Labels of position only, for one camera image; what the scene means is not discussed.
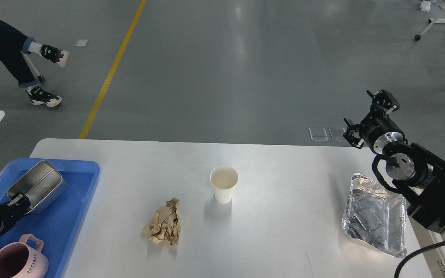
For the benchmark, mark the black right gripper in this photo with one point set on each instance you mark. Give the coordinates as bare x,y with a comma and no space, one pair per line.
381,130

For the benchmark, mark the stainless steel rectangular tray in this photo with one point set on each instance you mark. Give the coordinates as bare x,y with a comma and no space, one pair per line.
42,184

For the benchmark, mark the pink ribbed mug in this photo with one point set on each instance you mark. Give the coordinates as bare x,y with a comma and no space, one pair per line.
23,259

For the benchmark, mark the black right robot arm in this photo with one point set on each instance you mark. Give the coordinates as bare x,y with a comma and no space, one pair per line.
407,169

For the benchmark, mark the clear floor plate right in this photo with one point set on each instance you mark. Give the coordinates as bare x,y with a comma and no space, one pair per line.
337,134

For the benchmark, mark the clear floor plate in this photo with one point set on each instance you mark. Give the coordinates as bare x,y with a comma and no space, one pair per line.
318,134
337,134

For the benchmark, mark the blue plastic tray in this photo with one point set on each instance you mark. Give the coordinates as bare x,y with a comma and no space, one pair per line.
60,223

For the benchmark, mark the clear floor plate left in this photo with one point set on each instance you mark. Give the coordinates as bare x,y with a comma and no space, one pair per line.
318,134

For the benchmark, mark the aluminium foil tray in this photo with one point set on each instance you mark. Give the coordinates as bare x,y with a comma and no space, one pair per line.
375,216

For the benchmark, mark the crumpled brown paper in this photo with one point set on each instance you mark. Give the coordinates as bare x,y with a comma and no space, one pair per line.
165,225

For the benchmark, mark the white paper cup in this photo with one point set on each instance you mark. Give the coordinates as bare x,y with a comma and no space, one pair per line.
224,180

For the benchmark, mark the white plastic bin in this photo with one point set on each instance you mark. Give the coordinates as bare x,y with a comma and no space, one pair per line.
435,259

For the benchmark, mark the seated person in jeans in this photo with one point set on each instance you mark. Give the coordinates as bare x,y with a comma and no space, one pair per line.
13,44

